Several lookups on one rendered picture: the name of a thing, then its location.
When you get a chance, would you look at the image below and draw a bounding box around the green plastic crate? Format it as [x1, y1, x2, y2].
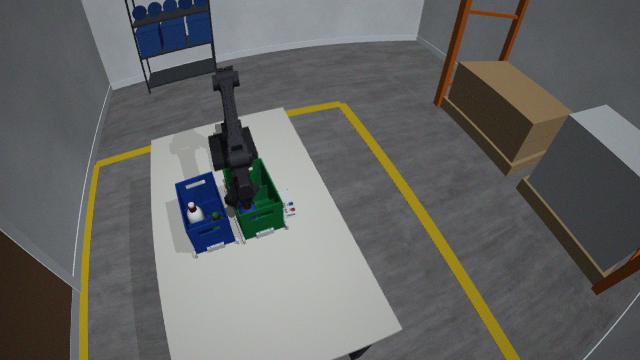
[234, 164, 285, 240]

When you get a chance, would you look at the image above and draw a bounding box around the white bottle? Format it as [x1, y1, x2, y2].
[187, 202, 205, 224]

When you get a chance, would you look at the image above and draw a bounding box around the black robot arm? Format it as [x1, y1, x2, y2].
[212, 66, 254, 209]

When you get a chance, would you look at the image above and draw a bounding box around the blue crate with dividers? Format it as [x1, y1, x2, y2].
[176, 178, 235, 254]

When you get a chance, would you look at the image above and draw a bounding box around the white paper strip with colored squares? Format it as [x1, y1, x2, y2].
[277, 189, 297, 218]

